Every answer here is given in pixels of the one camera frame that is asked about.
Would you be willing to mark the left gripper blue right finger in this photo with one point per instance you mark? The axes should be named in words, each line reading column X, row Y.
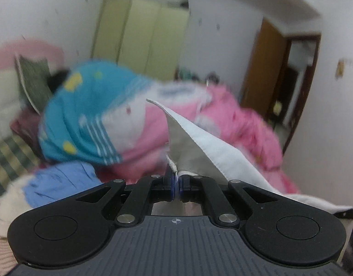
column 190, row 188

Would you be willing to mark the white shirt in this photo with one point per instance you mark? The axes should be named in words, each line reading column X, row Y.
column 197, row 152

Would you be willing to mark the blue garment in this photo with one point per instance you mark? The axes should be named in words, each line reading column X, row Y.
column 58, row 182

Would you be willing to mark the cream padded headboard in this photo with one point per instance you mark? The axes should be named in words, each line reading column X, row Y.
column 10, row 100

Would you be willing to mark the beige checked knit garment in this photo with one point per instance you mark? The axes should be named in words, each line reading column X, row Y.
column 7, row 259

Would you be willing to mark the cream sweater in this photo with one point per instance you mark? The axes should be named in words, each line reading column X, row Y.
column 13, row 203

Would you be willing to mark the pink grey blue duvet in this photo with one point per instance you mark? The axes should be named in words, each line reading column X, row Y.
column 109, row 116

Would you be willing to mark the maroon garment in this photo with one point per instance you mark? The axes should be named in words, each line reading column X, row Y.
column 26, row 125

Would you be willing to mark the brown wooden door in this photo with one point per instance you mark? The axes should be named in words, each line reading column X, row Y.
column 263, row 71

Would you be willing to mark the green plaid pillow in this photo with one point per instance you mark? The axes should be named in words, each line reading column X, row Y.
column 16, row 159

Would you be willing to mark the pale green wardrobe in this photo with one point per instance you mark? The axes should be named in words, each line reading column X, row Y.
column 145, row 36

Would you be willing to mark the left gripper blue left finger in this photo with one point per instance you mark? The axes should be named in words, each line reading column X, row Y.
column 163, row 188

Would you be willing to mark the dark green cushion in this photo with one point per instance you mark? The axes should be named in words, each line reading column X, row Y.
column 33, row 75

